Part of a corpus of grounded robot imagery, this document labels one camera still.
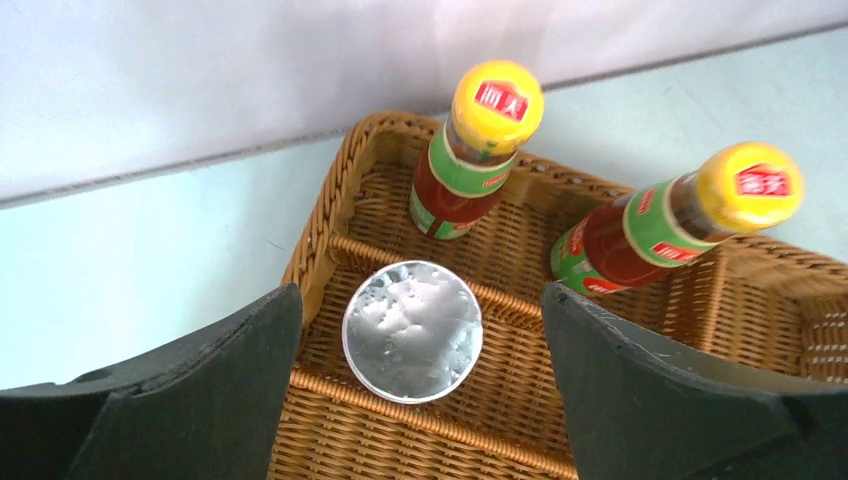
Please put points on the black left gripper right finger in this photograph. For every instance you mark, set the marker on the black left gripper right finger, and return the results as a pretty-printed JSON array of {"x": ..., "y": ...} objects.
[{"x": 640, "y": 405}]

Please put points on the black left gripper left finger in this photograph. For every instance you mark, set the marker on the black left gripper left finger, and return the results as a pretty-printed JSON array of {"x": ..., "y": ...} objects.
[{"x": 204, "y": 406}]

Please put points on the clear-lid white spice jar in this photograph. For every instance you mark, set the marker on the clear-lid white spice jar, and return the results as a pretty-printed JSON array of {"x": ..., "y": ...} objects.
[{"x": 412, "y": 332}]

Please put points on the red sauce bottle yellow cap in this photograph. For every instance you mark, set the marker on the red sauce bottle yellow cap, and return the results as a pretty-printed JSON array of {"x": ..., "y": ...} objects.
[{"x": 496, "y": 108}]

